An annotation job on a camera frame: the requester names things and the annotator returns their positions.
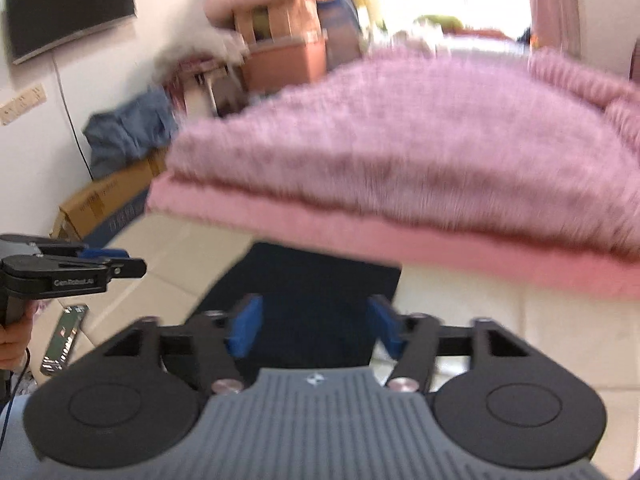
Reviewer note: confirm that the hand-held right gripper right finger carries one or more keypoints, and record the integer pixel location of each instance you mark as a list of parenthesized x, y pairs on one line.
[(386, 329)]

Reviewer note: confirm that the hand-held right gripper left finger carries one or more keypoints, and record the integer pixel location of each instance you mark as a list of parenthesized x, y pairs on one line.
[(245, 327)]

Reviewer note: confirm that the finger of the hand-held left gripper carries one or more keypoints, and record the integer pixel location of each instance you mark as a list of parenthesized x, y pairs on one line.
[(127, 267), (102, 252)]

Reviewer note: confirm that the black pants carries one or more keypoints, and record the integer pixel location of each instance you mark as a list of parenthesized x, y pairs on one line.
[(310, 280)]

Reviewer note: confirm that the person's left hand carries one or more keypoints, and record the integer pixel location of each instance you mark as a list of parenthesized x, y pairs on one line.
[(12, 342)]

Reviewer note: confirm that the cardboard box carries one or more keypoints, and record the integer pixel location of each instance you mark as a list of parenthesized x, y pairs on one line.
[(105, 195)]

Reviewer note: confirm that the dark rectangular device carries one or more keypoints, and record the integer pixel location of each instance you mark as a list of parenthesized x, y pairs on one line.
[(65, 340)]

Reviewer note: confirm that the pink bed sheet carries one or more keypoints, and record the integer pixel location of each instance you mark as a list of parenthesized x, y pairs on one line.
[(300, 220)]

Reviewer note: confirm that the blue denim clothing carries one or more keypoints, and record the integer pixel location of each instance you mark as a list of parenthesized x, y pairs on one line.
[(127, 130)]

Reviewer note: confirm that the beige tufted leather bench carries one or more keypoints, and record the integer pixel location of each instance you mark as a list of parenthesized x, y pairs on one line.
[(550, 325)]

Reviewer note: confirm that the pink fluffy blanket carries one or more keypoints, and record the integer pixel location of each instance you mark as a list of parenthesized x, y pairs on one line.
[(400, 135)]

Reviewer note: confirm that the white rack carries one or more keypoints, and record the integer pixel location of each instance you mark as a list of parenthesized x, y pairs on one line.
[(205, 85)]

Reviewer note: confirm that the white mesh cloth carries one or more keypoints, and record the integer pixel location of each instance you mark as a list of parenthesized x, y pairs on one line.
[(200, 47)]

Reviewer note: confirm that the pink storage box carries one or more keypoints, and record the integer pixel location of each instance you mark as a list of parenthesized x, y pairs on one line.
[(285, 65)]

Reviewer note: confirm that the blue patterned bag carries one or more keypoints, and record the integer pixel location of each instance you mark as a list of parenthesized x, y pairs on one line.
[(342, 30)]

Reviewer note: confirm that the green cloth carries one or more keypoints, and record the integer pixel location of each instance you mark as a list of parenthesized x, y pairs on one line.
[(440, 21)]

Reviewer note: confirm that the pink curtain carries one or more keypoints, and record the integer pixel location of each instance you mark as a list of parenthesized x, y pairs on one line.
[(552, 0)]

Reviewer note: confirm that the beige wall outlet strip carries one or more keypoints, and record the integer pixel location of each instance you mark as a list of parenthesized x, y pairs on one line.
[(22, 105)]

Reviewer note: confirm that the black wall television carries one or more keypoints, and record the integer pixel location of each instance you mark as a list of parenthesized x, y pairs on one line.
[(70, 7)]

